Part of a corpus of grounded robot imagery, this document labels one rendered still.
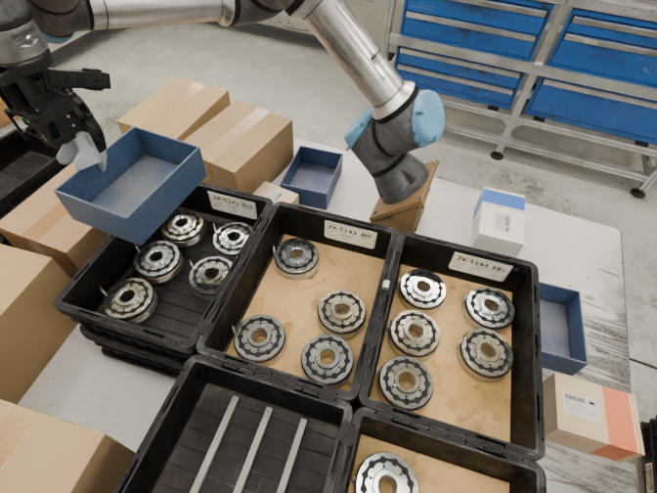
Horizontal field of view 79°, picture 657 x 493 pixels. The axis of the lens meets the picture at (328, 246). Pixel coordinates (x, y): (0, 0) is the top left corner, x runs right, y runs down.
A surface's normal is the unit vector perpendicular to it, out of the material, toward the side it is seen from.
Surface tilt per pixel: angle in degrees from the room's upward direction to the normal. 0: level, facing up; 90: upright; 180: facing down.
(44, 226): 0
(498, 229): 0
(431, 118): 54
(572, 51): 90
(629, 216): 0
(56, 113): 86
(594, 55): 90
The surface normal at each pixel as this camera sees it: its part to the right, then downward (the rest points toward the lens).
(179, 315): 0.03, -0.62
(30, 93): 0.91, 0.29
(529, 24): -0.39, 0.71
